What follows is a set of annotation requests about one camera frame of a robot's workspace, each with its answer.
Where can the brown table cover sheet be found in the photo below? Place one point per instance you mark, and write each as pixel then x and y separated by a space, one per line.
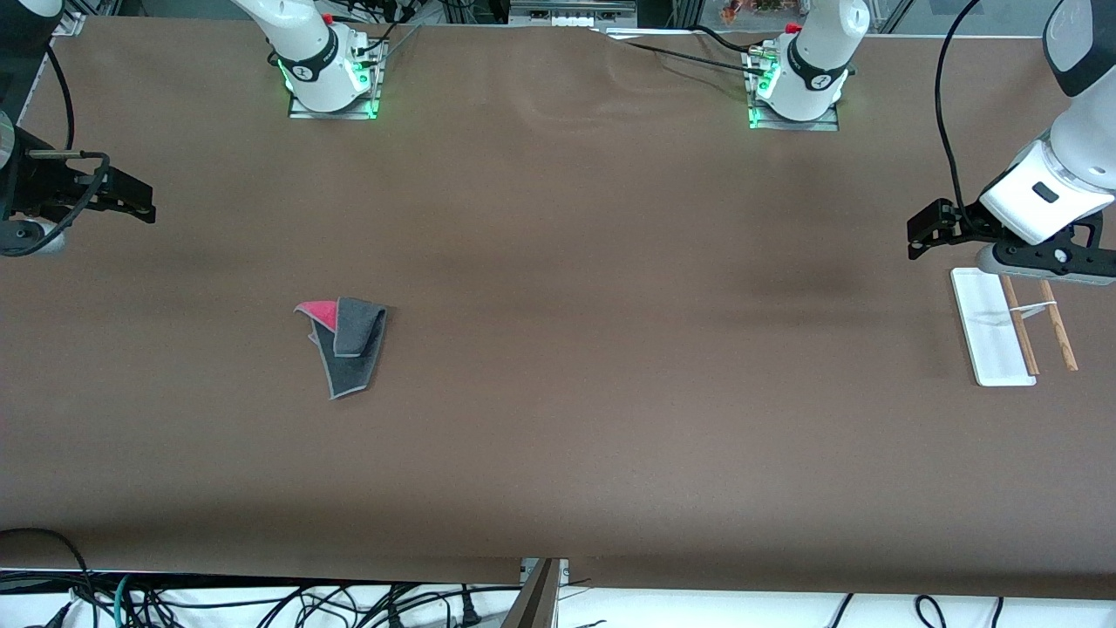
pixel 558 349

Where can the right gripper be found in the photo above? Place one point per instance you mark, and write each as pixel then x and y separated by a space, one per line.
pixel 44 185

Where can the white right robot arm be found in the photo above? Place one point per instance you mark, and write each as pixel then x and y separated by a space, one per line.
pixel 309 52

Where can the pink and grey towel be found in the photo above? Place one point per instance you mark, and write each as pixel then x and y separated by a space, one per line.
pixel 353 366

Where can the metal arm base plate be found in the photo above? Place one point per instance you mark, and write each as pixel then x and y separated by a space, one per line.
pixel 349 112
pixel 819 125

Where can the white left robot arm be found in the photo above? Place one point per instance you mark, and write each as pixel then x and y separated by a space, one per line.
pixel 815 61

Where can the brown wooden beam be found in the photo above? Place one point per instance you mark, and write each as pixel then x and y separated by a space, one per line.
pixel 536 602

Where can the white base wooden towel rack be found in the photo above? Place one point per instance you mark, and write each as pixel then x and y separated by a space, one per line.
pixel 990 340

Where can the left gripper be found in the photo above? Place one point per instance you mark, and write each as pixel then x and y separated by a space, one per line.
pixel 964 228

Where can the aluminium frame corner bracket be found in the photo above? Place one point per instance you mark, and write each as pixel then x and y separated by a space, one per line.
pixel 71 24

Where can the orange background object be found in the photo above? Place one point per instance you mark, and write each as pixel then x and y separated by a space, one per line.
pixel 732 10

